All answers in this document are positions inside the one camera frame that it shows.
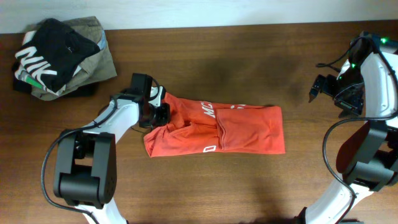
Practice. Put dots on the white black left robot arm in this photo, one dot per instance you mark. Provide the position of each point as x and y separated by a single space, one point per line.
86 171

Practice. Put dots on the red orange t-shirt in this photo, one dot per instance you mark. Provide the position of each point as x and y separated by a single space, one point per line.
201 127

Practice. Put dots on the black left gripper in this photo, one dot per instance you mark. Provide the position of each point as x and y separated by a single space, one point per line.
163 115

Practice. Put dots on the khaki folded garment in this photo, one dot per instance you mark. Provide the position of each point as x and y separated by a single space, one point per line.
99 67

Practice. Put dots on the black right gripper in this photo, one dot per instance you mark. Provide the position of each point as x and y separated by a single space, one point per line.
352 106

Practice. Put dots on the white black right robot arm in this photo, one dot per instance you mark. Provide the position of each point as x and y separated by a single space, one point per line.
366 91

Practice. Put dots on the black white striped garment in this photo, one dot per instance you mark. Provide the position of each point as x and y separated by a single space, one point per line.
63 48

